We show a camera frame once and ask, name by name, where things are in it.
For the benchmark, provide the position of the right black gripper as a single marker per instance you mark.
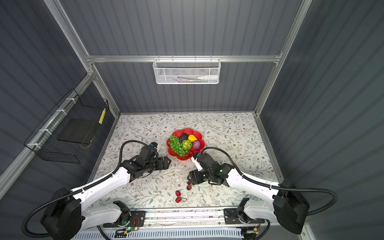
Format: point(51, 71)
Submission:
point(195, 178)

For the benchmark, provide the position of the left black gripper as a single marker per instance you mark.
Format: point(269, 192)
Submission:
point(161, 165)

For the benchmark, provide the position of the dark cherry pair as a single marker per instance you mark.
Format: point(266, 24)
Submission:
point(189, 186)

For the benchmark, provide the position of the green grape bunch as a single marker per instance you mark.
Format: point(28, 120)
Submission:
point(176, 147)

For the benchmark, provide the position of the purple fig fake fruit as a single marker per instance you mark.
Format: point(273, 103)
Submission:
point(196, 145)

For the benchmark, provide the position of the green custard apple fake fruit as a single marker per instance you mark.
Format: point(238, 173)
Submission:
point(186, 145)

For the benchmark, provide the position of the yellow lemon fake fruit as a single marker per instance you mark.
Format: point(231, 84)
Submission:
point(192, 138)

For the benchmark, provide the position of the dark avocado fake fruit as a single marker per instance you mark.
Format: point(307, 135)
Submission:
point(183, 137)

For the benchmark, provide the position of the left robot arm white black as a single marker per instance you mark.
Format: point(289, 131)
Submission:
point(70, 211)

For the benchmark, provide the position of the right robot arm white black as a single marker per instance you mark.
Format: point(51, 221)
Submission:
point(289, 208)

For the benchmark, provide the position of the red cherry pair lower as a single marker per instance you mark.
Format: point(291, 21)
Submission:
point(178, 197)

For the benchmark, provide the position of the white vented strip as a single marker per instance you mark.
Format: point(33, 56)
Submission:
point(177, 234)

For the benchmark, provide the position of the yellow tag on basket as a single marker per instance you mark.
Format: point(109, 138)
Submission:
point(102, 116)

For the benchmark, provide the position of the black pad in basket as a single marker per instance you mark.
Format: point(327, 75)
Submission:
point(78, 131)

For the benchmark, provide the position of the white marker in basket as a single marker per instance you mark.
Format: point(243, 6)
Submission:
point(208, 78)

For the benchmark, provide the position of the aluminium front rail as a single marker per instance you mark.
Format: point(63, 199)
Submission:
point(175, 217)

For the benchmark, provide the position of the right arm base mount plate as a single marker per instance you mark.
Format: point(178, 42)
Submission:
point(231, 218)

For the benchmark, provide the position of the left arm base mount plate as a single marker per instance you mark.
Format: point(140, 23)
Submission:
point(135, 216)

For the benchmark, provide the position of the black wire basket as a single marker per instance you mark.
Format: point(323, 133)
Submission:
point(45, 144)

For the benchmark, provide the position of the white wire mesh basket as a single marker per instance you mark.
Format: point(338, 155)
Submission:
point(184, 72)

